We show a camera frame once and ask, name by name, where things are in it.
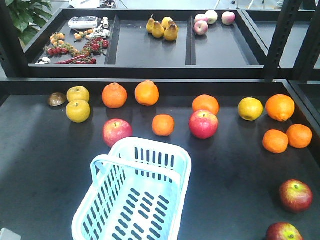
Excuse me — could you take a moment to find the yellow round pear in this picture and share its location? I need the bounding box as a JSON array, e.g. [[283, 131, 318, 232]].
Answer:
[[66, 99, 91, 123]]

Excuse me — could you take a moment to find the green potted plant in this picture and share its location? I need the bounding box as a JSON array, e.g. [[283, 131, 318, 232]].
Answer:
[[5, 0, 53, 46]]

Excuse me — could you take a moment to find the black upright post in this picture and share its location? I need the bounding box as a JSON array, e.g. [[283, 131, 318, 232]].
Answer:
[[263, 0, 302, 80]]

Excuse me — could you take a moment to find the dark red apple upper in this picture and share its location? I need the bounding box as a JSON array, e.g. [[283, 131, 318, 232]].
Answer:
[[279, 179, 314, 214]]

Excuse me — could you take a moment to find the dark red apple front middle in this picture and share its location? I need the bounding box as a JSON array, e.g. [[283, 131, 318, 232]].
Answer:
[[265, 222, 304, 240]]

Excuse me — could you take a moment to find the red apple far left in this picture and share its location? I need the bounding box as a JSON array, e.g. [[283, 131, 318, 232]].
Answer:
[[102, 118, 133, 147]]

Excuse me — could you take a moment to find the orange fruit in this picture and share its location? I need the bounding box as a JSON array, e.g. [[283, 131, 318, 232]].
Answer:
[[152, 114, 175, 137]]

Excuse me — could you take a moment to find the white remote device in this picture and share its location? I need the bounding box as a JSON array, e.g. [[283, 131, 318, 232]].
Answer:
[[68, 16, 100, 29]]

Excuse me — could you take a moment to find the brown yellow pear group item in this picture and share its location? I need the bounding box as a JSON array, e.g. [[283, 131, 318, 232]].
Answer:
[[163, 23, 179, 42]]

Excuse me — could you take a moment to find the red apple among oranges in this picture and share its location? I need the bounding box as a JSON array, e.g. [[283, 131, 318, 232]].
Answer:
[[188, 110, 219, 140]]

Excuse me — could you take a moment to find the pink apple back tray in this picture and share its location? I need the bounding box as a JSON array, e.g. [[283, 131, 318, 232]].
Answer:
[[193, 20, 209, 36]]

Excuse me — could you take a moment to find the black wooden fruit display stand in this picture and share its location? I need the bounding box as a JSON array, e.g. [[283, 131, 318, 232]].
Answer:
[[0, 9, 320, 240]]

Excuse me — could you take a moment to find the large orange right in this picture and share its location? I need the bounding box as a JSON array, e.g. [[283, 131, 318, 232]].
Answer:
[[265, 94, 295, 122]]

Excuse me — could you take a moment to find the light blue plastic basket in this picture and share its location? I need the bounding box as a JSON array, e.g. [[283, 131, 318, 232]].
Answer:
[[71, 137, 192, 240]]

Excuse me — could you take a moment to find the dark red apple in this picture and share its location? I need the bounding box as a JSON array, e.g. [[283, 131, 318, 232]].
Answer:
[[279, 179, 314, 214], [265, 222, 304, 240]]

